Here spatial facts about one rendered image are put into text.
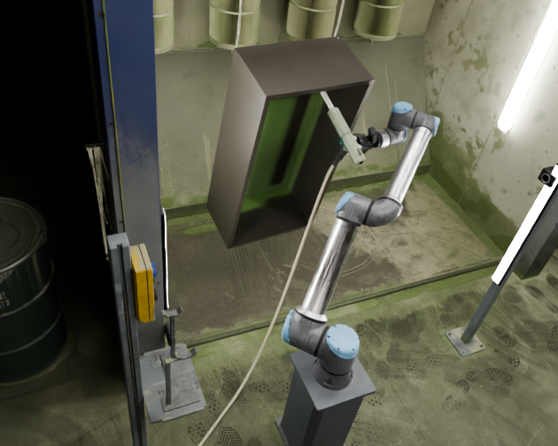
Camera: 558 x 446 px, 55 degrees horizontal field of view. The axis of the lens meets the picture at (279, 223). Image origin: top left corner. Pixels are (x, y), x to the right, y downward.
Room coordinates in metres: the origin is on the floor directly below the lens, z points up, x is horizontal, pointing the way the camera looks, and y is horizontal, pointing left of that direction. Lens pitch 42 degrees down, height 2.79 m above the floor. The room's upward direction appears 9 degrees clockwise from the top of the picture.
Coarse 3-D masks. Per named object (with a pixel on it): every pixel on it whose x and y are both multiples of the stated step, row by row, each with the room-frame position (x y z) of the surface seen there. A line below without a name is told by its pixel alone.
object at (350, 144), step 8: (328, 96) 2.36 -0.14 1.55; (328, 104) 2.33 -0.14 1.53; (328, 112) 2.30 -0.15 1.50; (336, 112) 2.28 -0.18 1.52; (336, 120) 2.24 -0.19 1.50; (344, 120) 2.25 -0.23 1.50; (336, 128) 2.24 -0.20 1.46; (344, 128) 2.20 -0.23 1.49; (344, 136) 2.17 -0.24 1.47; (352, 136) 2.18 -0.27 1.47; (344, 144) 2.16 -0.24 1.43; (352, 144) 2.13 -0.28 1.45; (344, 152) 2.17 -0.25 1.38; (352, 152) 2.11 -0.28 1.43; (360, 152) 2.09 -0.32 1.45; (336, 160) 2.20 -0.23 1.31; (360, 160) 2.07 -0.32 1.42
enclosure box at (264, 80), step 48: (240, 48) 2.41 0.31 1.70; (288, 48) 2.52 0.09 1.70; (336, 48) 2.63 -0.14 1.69; (240, 96) 2.32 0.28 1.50; (288, 96) 2.19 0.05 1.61; (336, 96) 2.68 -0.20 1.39; (240, 144) 2.28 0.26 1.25; (288, 144) 2.81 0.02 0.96; (336, 144) 2.61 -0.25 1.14; (240, 192) 2.24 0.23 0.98; (288, 192) 2.89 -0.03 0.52; (240, 240) 2.41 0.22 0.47
